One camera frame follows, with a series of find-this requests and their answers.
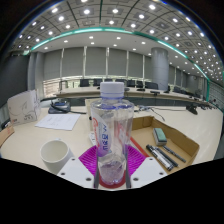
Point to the green board eraser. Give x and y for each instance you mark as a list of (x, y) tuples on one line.
[(160, 136)]

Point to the row of black office chairs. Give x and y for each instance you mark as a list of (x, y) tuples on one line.
[(151, 85)]

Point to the open brown box red side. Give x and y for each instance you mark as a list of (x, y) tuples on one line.
[(143, 136)]

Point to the clear plastic water bottle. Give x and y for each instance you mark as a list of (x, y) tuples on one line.
[(111, 133)]

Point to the group of ceiling lights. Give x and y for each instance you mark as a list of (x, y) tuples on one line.
[(115, 10)]

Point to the white paper sheet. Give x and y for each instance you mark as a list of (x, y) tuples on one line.
[(58, 121)]

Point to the large white printed carton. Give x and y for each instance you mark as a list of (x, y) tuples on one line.
[(23, 108)]

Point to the black desk microphone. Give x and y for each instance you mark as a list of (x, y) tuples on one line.
[(192, 109)]

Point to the black marker pen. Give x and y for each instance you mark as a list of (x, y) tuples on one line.
[(167, 157), (159, 157), (175, 154)]

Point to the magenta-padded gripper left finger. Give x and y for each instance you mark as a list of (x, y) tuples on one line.
[(87, 160)]

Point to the long curved conference desk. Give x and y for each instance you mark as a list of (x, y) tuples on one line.
[(83, 91)]

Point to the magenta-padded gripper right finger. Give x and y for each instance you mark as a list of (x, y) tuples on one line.
[(136, 159)]

